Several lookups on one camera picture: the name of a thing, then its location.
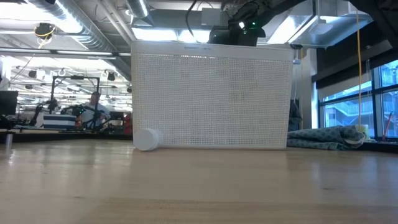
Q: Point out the silver round air duct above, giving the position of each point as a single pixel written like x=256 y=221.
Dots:
x=77 y=28

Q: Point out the dark computer screen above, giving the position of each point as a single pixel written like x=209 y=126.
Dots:
x=7 y=102

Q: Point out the dark framed window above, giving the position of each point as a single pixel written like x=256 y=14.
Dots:
x=374 y=109

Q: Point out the red cabinet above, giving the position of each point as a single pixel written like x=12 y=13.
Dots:
x=128 y=123

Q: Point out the white plastic basket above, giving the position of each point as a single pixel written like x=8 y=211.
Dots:
x=211 y=99

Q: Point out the red stick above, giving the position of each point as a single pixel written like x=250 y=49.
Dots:
x=387 y=126

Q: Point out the plain white pill bottle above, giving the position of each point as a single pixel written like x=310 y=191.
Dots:
x=145 y=140

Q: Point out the dark chair back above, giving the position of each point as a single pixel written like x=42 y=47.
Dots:
x=295 y=115

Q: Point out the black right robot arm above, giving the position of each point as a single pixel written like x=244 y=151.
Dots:
x=267 y=7

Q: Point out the black dome camera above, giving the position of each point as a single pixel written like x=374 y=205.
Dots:
x=296 y=46

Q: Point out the silver ceiling duct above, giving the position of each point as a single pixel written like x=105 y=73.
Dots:
x=326 y=31

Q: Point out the silver metal post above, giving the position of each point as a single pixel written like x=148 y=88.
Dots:
x=8 y=140

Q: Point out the teal patterned folded cloth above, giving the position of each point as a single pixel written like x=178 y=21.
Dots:
x=326 y=138

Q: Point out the grey ceiling box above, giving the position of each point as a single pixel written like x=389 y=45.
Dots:
x=206 y=15

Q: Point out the person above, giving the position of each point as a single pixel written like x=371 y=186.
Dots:
x=94 y=105

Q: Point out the black frame stand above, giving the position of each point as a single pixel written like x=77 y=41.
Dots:
x=74 y=77

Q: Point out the black background robot arm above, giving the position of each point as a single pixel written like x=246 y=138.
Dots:
x=46 y=107
x=73 y=110

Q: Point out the pale yellow cup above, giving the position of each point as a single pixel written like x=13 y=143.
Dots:
x=364 y=129

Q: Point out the blue white striped box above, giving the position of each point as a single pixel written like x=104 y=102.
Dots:
x=59 y=122

